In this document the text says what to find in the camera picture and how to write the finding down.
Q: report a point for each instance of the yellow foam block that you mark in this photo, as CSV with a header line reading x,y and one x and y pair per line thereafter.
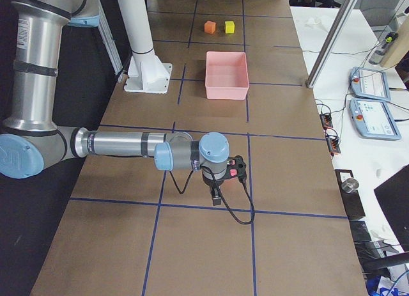
x,y
229,27

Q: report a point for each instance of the white pedestal post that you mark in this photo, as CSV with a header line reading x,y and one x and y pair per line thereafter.
x,y
146,72

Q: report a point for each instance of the upper teach pendant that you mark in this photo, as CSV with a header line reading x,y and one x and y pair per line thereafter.
x,y
368,83

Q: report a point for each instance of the orange terminal block strip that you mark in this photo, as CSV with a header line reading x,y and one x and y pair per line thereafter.
x,y
331,135

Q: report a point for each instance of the aluminium frame post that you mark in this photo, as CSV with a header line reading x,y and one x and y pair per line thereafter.
x,y
333,34

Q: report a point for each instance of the lower teach pendant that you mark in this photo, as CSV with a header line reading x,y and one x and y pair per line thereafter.
x,y
373,119

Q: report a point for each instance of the teach pendant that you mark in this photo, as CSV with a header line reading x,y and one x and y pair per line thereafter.
x,y
373,119
368,83

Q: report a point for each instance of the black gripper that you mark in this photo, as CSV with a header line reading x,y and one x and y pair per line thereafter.
x,y
211,183

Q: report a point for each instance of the pink plastic bin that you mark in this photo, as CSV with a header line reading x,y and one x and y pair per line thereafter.
x,y
226,75

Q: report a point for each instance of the orange foam block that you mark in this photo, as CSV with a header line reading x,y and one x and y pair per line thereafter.
x,y
210,27

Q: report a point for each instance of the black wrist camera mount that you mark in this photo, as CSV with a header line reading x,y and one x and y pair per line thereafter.
x,y
236,168

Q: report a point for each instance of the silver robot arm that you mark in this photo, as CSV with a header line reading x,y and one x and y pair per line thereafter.
x,y
32,142

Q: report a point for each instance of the steel cup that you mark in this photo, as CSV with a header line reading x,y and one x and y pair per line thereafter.
x,y
349,185

